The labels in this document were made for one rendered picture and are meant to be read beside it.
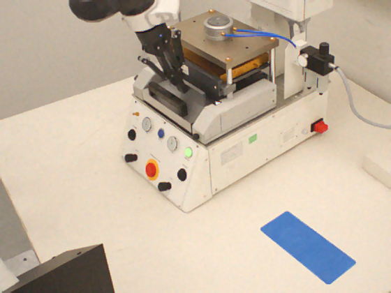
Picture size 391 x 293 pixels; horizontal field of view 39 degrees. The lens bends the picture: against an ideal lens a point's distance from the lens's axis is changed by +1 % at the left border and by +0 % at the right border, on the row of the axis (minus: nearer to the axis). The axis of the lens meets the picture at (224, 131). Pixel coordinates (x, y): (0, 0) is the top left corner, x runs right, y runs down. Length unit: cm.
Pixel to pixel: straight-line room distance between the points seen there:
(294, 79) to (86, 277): 80
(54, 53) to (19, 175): 127
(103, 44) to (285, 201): 172
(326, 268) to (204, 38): 65
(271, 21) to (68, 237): 78
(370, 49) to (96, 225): 104
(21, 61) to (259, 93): 165
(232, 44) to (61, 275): 73
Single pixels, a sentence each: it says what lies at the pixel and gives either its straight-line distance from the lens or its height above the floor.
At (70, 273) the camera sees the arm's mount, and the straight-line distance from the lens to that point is 101.
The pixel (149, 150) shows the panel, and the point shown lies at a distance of 155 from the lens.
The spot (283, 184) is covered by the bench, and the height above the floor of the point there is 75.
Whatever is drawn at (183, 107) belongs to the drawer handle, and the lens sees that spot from 140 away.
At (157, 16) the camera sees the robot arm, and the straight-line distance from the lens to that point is 128.
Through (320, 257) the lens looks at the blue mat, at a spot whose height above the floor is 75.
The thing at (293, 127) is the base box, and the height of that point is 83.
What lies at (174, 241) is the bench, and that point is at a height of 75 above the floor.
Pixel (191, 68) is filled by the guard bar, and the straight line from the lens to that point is 146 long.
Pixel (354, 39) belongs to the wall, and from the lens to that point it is 195.
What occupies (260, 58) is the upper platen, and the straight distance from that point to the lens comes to 148.
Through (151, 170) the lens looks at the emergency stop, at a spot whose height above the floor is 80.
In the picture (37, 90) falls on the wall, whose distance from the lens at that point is 295.
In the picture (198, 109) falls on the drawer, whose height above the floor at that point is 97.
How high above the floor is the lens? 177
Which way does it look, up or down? 36 degrees down
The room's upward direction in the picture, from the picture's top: 3 degrees counter-clockwise
